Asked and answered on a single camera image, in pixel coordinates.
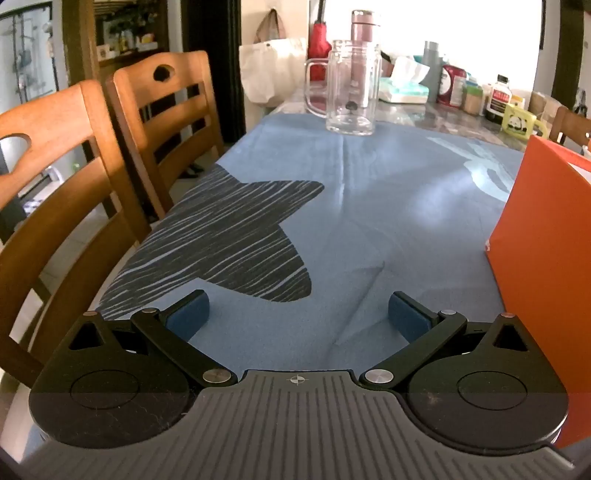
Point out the orange cardboard box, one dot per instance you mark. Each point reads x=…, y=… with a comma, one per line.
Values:
x=545, y=230

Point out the small green-lidded jar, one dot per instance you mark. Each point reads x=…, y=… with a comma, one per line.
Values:
x=472, y=99

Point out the tissue box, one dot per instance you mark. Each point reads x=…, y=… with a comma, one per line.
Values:
x=401, y=90

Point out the beige hanging bag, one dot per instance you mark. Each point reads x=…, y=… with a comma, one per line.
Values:
x=272, y=25

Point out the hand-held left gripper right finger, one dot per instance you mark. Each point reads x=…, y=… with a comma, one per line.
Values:
x=408, y=318

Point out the red folded umbrella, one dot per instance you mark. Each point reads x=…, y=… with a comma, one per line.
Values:
x=320, y=41

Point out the white tote bag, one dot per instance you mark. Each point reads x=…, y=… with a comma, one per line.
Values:
x=268, y=69

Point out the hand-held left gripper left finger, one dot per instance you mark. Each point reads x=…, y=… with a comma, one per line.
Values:
x=187, y=316

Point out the wooden chair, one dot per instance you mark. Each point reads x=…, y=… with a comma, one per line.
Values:
x=572, y=124
x=69, y=106
x=138, y=87

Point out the clear glass mug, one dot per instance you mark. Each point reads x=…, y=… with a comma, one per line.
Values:
x=341, y=69

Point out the wooden shelf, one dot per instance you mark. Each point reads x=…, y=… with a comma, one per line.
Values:
x=124, y=32

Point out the pink water bottle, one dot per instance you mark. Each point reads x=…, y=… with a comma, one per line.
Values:
x=364, y=27

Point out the dark bottle with label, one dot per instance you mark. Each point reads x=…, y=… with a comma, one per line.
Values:
x=498, y=99

